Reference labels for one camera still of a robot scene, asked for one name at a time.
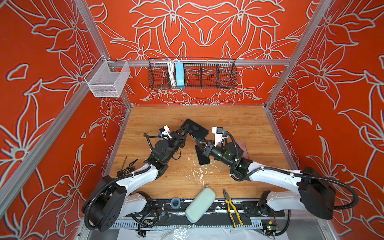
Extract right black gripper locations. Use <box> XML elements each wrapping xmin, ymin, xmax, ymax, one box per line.
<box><xmin>194</xmin><ymin>138</ymin><xmax>235</xmax><ymax>169</ymax></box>

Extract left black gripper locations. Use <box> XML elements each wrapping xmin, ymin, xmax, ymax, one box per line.
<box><xmin>164</xmin><ymin>126</ymin><xmax>187</xmax><ymax>164</ymax></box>

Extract pink phone case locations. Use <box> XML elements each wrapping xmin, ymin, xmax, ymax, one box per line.
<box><xmin>238</xmin><ymin>142</ymin><xmax>250</xmax><ymax>159</ymax></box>

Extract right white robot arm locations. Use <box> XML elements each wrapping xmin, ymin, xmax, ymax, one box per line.
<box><xmin>195</xmin><ymin>131</ymin><xmax>359</xmax><ymax>220</ymax></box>

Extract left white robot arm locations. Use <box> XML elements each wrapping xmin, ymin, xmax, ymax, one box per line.
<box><xmin>82</xmin><ymin>125</ymin><xmax>189</xmax><ymax>232</ymax></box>

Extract mint green glasses case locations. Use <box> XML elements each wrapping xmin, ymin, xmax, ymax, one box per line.
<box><xmin>185</xmin><ymin>188</ymin><xmax>216</xmax><ymax>224</ymax></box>

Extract light blue box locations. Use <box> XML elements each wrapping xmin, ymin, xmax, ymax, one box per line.
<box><xmin>175</xmin><ymin>62</ymin><xmax>185</xmax><ymax>89</ymax></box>

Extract blue tape roll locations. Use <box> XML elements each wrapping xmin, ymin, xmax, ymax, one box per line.
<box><xmin>170</xmin><ymin>198</ymin><xmax>181</xmax><ymax>209</ymax></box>

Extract yellow black tape measure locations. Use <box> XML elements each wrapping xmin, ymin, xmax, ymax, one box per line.
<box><xmin>117</xmin><ymin>159</ymin><xmax>138</xmax><ymax>177</ymax></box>

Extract green circuit board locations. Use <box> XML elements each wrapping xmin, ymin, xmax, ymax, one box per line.
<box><xmin>263</xmin><ymin>221</ymin><xmax>279</xmax><ymax>234</ymax></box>

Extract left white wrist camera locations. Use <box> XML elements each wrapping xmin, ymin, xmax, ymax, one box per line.
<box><xmin>159</xmin><ymin>126</ymin><xmax>172</xmax><ymax>141</ymax></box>

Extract black wire wall basket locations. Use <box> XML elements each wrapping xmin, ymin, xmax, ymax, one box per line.
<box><xmin>148</xmin><ymin>57</ymin><xmax>239</xmax><ymax>90</ymax></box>

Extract yellow handled pliers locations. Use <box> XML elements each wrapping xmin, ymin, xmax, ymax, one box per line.
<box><xmin>223</xmin><ymin>189</ymin><xmax>244</xmax><ymax>228</ymax></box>

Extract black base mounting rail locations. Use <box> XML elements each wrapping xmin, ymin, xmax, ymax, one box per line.
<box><xmin>124</xmin><ymin>197</ymin><xmax>286</xmax><ymax>229</ymax></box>

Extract clear plastic wall bin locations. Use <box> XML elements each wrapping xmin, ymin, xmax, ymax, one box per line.
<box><xmin>85</xmin><ymin>56</ymin><xmax>131</xmax><ymax>98</ymax></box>

